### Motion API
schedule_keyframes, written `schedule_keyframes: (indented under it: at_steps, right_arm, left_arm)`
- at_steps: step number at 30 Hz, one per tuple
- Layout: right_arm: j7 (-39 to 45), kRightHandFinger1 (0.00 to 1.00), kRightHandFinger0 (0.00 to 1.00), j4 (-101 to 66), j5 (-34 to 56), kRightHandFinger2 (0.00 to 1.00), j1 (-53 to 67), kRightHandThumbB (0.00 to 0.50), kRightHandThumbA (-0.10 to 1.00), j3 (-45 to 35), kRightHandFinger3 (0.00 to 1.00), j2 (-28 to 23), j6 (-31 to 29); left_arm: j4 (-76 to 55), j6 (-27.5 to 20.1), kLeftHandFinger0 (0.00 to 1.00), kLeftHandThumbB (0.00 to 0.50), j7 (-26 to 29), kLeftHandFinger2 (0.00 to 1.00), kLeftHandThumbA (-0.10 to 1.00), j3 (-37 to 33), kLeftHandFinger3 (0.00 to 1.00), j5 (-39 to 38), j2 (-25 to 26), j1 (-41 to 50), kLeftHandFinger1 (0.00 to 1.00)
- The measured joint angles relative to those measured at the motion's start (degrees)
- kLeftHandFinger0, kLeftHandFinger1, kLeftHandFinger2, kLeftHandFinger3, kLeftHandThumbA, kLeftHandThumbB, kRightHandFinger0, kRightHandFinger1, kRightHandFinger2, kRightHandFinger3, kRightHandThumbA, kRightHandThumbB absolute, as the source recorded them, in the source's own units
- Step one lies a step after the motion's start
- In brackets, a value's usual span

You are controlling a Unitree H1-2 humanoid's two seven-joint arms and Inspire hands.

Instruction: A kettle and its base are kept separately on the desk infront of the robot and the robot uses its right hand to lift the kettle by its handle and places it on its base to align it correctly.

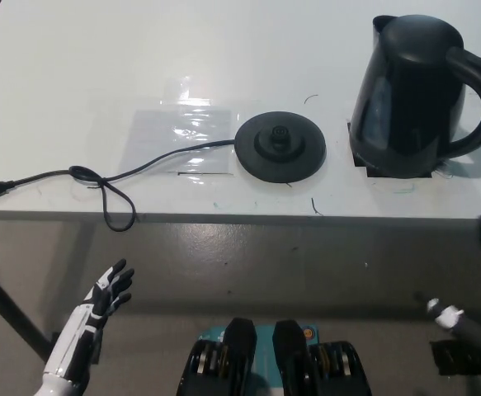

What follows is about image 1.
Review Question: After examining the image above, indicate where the large black floor tape patch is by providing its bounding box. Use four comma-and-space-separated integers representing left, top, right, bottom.
429, 337, 481, 377

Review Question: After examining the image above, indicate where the black round kettle base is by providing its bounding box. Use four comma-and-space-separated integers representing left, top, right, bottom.
234, 110, 328, 185

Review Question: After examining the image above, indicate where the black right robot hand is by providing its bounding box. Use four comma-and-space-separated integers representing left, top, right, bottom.
425, 210, 481, 356

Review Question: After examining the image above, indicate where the clear plastic sheet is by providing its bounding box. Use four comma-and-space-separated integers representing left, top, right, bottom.
118, 107, 235, 177

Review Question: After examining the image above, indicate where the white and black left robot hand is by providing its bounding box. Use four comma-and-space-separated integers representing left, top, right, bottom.
44, 258, 136, 384

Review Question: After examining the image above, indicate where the black tape patch on table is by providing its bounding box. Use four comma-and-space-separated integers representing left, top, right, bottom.
346, 119, 436, 181

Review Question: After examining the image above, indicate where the black power cord with plug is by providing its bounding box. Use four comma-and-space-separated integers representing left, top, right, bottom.
0, 139, 237, 231

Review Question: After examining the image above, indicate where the black electric kettle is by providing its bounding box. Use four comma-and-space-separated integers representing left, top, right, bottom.
349, 14, 481, 180

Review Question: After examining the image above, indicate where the black diagonal table leg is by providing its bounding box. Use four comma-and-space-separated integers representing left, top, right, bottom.
0, 255, 54, 365

